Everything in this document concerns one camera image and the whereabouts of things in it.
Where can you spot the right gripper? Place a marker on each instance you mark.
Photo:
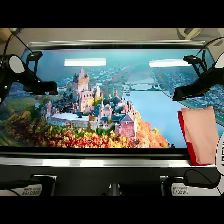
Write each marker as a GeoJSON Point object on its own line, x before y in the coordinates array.
{"type": "Point", "coordinates": [187, 91]}

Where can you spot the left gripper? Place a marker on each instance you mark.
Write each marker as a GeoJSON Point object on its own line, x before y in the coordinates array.
{"type": "Point", "coordinates": [46, 87]}

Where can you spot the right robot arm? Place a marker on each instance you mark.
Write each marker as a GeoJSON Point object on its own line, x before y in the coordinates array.
{"type": "Point", "coordinates": [213, 78]}

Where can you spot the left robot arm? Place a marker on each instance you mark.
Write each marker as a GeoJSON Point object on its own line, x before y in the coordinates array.
{"type": "Point", "coordinates": [20, 75]}

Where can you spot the red garment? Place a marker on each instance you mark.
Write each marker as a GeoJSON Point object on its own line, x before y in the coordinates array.
{"type": "Point", "coordinates": [186, 136]}

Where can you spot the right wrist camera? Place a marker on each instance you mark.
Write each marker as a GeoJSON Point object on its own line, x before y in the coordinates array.
{"type": "Point", "coordinates": [194, 61]}

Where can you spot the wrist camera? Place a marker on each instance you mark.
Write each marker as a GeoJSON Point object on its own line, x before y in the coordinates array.
{"type": "Point", "coordinates": [194, 61]}
{"type": "Point", "coordinates": [34, 57]}

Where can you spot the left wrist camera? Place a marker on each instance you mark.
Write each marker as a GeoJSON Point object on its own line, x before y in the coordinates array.
{"type": "Point", "coordinates": [34, 57]}

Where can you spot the silver frame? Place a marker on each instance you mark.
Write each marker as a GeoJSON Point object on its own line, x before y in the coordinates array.
{"type": "Point", "coordinates": [100, 162]}

